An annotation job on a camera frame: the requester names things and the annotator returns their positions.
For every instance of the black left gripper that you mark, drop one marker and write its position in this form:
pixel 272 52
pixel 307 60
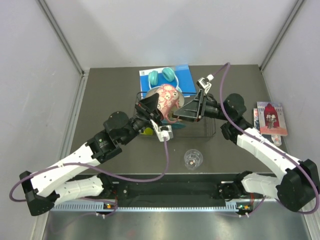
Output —
pixel 148 107

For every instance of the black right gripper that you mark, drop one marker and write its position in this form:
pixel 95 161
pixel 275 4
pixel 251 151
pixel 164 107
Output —
pixel 195 110

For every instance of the black wire dish rack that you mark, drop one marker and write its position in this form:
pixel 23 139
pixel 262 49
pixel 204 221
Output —
pixel 206 128

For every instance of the teal scalloped plate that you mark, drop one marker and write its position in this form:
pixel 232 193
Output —
pixel 175 126

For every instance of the lime green bowl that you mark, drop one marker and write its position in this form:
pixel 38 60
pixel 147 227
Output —
pixel 148 131

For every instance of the pink glass mug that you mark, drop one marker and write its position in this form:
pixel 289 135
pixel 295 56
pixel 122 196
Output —
pixel 169 97

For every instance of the clear drinking glass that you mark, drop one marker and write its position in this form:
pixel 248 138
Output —
pixel 193 158

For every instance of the white watermelon pattern plate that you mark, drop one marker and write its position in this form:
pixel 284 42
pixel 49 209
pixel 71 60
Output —
pixel 181 99

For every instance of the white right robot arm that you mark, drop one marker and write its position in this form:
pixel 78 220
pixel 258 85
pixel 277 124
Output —
pixel 295 182

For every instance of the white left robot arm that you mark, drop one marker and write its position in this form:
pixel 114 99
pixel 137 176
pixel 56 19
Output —
pixel 54 185

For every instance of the blue folder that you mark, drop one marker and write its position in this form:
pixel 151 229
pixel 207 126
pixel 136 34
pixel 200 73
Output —
pixel 178 76

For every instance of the illustrated red castle book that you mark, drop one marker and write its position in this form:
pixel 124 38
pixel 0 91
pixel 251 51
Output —
pixel 271 118

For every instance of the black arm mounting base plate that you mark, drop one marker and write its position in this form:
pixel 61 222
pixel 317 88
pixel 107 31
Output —
pixel 214 186

